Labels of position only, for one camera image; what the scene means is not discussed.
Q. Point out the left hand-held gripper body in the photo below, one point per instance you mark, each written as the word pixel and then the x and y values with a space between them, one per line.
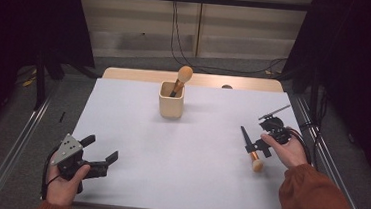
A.
pixel 67 148

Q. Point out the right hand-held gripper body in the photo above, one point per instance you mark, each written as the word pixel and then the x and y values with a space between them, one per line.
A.
pixel 277 128

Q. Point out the small black makeup brush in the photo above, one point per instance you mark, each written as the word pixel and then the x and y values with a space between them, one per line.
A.
pixel 256 163

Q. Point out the beige square cup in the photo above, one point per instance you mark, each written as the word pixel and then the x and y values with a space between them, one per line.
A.
pixel 170 108

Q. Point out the large round makeup brush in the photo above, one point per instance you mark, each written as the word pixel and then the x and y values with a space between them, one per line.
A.
pixel 185 74

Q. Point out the person's right hand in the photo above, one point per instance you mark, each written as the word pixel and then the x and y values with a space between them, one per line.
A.
pixel 290 153

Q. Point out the person's left hand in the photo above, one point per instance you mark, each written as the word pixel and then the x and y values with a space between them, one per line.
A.
pixel 59 191

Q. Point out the white table sheet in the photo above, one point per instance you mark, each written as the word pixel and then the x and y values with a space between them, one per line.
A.
pixel 185 168

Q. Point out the black curtain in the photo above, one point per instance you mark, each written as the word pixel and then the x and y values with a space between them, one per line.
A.
pixel 360 64
pixel 19 21

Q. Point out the black stand post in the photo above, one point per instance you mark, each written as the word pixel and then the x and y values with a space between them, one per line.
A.
pixel 40 83
pixel 314 94

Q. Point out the aluminium floor rail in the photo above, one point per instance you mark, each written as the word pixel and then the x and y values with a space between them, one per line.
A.
pixel 9 157
pixel 331 162

